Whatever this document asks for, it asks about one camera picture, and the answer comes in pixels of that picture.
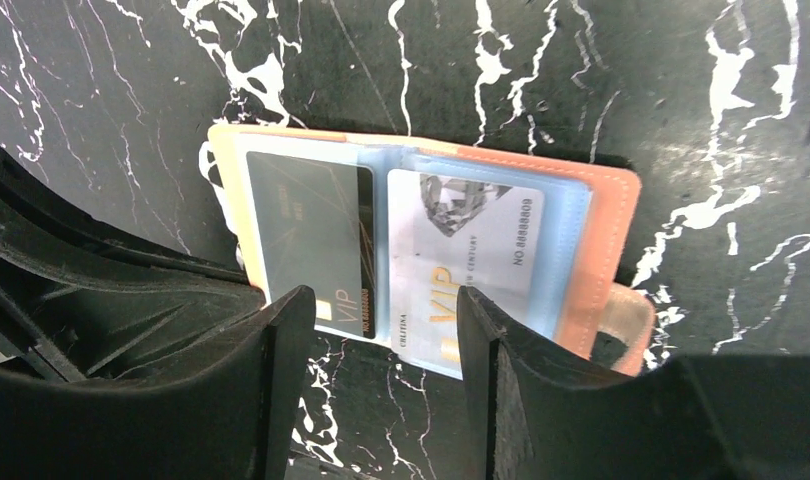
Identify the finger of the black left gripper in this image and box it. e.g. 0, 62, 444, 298
0, 147, 265, 382

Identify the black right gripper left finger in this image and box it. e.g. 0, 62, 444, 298
0, 286, 315, 479

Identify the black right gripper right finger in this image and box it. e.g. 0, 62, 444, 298
457, 286, 810, 479

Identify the white VIP card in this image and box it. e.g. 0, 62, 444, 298
387, 169, 544, 371

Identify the black VIP card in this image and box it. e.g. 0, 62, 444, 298
247, 152, 376, 339

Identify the brown leather card holder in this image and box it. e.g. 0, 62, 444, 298
208, 124, 655, 378

